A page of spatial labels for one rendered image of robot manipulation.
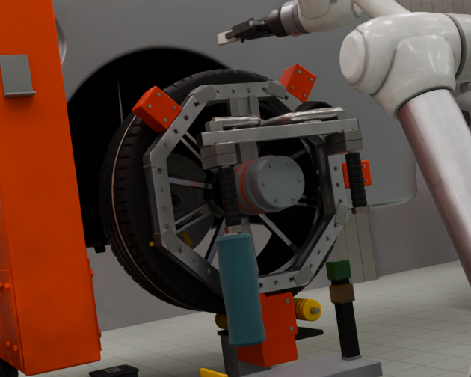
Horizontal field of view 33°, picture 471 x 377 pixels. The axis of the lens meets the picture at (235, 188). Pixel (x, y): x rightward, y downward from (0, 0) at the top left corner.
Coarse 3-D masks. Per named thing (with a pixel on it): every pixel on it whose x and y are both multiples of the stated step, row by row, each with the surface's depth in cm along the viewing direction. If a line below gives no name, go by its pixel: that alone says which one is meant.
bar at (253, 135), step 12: (336, 120) 192; (348, 120) 193; (204, 132) 177; (216, 132) 178; (228, 132) 179; (240, 132) 181; (252, 132) 182; (264, 132) 183; (276, 132) 185; (288, 132) 186; (300, 132) 187; (312, 132) 189; (324, 132) 190; (336, 132) 192; (204, 144) 177
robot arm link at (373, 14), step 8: (352, 0) 172; (360, 0) 169; (368, 0) 168; (376, 0) 167; (384, 0) 167; (392, 0) 167; (360, 8) 171; (368, 8) 168; (376, 8) 167; (384, 8) 166; (392, 8) 165; (400, 8) 165; (376, 16) 168
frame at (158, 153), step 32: (192, 96) 197; (224, 96) 201; (288, 96) 209; (160, 160) 192; (320, 160) 216; (160, 192) 191; (160, 224) 191; (320, 224) 215; (192, 256) 193; (320, 256) 209; (288, 288) 204
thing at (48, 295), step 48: (0, 0) 166; (48, 0) 170; (0, 48) 165; (48, 48) 169; (0, 96) 164; (48, 96) 168; (0, 144) 163; (48, 144) 167; (0, 192) 164; (48, 192) 166; (0, 240) 171; (48, 240) 166; (0, 288) 172; (48, 288) 165; (48, 336) 164; (96, 336) 168
